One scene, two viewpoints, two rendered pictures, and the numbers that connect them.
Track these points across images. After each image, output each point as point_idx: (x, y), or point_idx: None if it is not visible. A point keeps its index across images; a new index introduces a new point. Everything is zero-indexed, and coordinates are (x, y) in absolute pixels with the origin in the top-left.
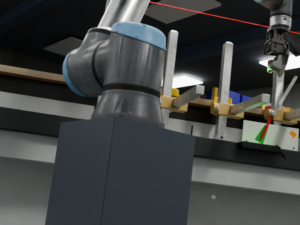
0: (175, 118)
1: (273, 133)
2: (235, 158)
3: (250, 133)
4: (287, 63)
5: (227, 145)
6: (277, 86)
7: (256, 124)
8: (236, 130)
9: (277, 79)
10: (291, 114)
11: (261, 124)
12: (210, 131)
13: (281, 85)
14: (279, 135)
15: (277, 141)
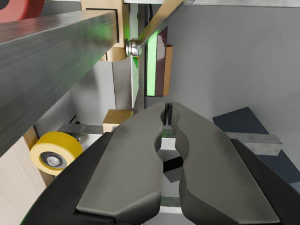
0: (55, 176)
1: (134, 29)
2: None
3: (136, 82)
4: (246, 147)
5: (145, 106)
6: (91, 57)
7: (133, 78)
8: None
9: (77, 80)
10: None
11: (133, 66)
12: (43, 118)
13: (83, 33)
14: (134, 11)
15: (136, 17)
